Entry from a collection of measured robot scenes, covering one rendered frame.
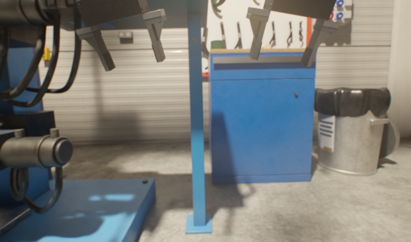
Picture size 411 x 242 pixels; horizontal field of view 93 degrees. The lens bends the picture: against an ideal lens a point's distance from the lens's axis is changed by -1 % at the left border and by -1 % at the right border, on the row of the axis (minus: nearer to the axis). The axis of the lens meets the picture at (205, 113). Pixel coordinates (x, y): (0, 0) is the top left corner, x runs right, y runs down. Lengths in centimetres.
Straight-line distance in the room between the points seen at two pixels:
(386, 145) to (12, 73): 261
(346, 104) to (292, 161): 58
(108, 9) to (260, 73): 111
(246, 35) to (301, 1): 219
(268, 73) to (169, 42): 153
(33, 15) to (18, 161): 46
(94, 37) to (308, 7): 45
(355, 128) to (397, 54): 180
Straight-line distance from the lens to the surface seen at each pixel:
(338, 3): 298
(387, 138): 226
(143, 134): 273
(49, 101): 322
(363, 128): 186
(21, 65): 138
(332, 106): 181
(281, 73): 147
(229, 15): 268
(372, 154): 197
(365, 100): 181
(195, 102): 92
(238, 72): 139
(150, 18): 46
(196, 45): 93
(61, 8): 79
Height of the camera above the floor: 69
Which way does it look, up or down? 7 degrees down
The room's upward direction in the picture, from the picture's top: 1 degrees counter-clockwise
